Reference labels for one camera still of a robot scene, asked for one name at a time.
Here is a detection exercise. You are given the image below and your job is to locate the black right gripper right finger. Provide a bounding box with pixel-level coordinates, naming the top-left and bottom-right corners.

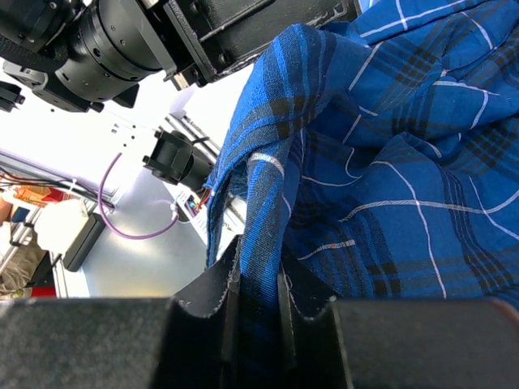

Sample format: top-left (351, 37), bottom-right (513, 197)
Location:
top-left (277, 256), bottom-right (354, 388)

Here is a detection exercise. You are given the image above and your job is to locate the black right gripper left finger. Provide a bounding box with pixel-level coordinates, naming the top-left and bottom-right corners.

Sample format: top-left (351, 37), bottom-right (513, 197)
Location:
top-left (151, 237), bottom-right (241, 388)

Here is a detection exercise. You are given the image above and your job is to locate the blue plaid shirt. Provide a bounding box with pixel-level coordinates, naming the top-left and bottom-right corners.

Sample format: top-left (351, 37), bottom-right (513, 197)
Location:
top-left (207, 1), bottom-right (518, 388)

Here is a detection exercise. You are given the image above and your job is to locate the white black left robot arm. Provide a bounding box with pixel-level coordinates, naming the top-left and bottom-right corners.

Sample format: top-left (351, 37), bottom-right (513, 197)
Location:
top-left (1, 1), bottom-right (362, 116)

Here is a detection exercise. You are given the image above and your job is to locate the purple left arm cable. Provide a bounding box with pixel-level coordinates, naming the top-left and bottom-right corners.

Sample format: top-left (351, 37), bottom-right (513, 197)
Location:
top-left (98, 152), bottom-right (182, 241)

